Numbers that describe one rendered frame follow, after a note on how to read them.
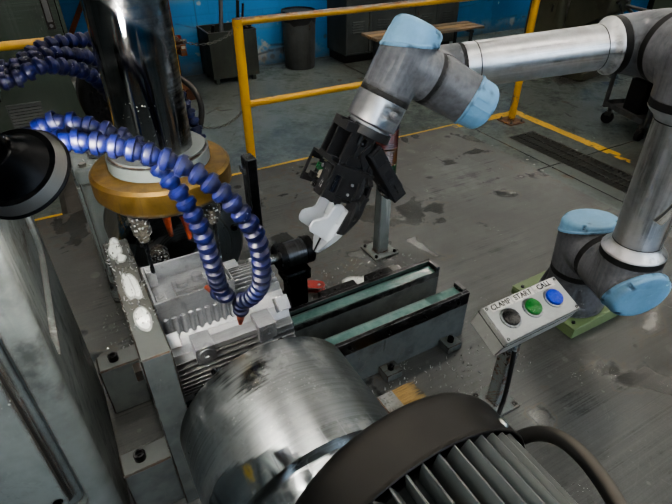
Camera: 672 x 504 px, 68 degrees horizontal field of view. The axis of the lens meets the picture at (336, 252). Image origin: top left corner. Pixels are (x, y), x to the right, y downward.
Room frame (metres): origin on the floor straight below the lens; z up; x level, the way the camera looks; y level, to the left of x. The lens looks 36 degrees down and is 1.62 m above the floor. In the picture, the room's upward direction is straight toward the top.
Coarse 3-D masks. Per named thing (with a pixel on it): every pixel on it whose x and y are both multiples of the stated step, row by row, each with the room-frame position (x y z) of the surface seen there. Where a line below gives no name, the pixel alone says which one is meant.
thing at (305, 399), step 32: (256, 352) 0.43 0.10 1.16; (288, 352) 0.43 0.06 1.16; (320, 352) 0.45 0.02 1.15; (224, 384) 0.39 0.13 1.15; (256, 384) 0.38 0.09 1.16; (288, 384) 0.38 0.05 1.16; (320, 384) 0.38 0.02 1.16; (352, 384) 0.40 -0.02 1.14; (192, 416) 0.38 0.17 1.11; (224, 416) 0.35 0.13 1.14; (256, 416) 0.34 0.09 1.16; (288, 416) 0.34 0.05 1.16; (320, 416) 0.34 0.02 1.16; (352, 416) 0.34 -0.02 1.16; (192, 448) 0.35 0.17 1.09; (224, 448) 0.32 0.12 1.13; (256, 448) 0.31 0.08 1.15; (288, 448) 0.30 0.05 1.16; (320, 448) 0.30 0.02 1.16; (224, 480) 0.29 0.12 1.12; (256, 480) 0.28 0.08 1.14; (288, 480) 0.28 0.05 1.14
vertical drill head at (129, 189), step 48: (96, 0) 0.57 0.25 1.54; (144, 0) 0.58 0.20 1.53; (96, 48) 0.58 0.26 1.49; (144, 48) 0.57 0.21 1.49; (144, 96) 0.57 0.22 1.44; (192, 144) 0.62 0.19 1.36; (96, 192) 0.55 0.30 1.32; (144, 192) 0.53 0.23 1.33; (192, 192) 0.54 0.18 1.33; (144, 240) 0.55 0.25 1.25
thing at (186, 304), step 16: (192, 256) 0.66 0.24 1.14; (144, 272) 0.63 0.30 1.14; (160, 272) 0.64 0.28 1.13; (176, 272) 0.65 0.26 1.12; (192, 272) 0.63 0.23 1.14; (160, 288) 0.61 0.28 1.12; (176, 288) 0.60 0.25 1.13; (192, 288) 0.60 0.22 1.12; (160, 304) 0.54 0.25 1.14; (176, 304) 0.55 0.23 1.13; (192, 304) 0.56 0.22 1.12; (208, 304) 0.58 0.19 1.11; (224, 304) 0.58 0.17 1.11; (160, 320) 0.54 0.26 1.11; (176, 320) 0.55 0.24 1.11; (192, 320) 0.56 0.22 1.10; (208, 320) 0.57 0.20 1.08
